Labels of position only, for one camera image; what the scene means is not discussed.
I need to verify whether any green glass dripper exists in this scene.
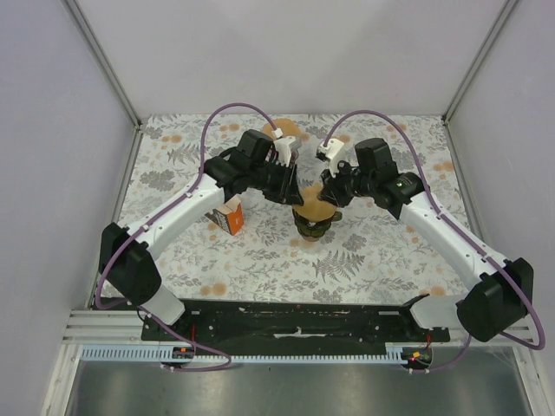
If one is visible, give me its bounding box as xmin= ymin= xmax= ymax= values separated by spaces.
xmin=292 ymin=210 xmax=343 ymax=239

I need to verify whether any right aluminium frame post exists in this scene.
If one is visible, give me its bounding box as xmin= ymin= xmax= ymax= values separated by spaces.
xmin=441 ymin=0 xmax=524 ymax=125

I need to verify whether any brown paper coffee filter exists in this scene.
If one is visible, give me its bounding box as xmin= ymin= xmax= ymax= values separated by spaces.
xmin=261 ymin=118 xmax=302 ymax=140

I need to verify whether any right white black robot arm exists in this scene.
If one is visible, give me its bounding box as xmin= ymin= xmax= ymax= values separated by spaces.
xmin=317 ymin=138 xmax=533 ymax=342

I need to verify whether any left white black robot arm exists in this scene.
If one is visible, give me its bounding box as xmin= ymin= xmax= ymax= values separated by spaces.
xmin=99 ymin=130 xmax=303 ymax=341

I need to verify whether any orange coffee filter box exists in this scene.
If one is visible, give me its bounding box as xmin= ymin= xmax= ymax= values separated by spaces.
xmin=206 ymin=196 xmax=244 ymax=236

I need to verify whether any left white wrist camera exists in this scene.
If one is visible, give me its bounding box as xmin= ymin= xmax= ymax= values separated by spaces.
xmin=273 ymin=129 xmax=302 ymax=166

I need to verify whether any light blue cable duct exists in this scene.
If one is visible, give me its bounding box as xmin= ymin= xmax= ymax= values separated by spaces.
xmin=81 ymin=344 xmax=408 ymax=365

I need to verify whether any left aluminium frame post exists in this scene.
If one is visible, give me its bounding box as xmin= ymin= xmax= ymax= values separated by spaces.
xmin=64 ymin=0 xmax=143 ymax=127

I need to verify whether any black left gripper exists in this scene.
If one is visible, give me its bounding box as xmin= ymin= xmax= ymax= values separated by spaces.
xmin=250 ymin=159 xmax=304 ymax=208

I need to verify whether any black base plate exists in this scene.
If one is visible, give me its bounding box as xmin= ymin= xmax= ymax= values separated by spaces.
xmin=140 ymin=296 xmax=452 ymax=354

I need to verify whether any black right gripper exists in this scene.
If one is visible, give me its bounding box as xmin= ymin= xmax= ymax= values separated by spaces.
xmin=318 ymin=159 xmax=375 ymax=209

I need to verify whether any brown tape roll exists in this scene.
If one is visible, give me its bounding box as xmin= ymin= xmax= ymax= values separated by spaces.
xmin=302 ymin=236 xmax=319 ymax=246

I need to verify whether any aluminium frame post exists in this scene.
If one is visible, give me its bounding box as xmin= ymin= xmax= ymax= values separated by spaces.
xmin=64 ymin=0 xmax=143 ymax=127
xmin=441 ymin=0 xmax=524 ymax=125

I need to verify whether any floral patterned table mat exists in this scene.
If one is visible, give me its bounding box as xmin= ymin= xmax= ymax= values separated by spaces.
xmin=119 ymin=114 xmax=467 ymax=304

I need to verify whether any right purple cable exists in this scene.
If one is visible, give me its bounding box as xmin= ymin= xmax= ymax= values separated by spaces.
xmin=323 ymin=110 xmax=546 ymax=374

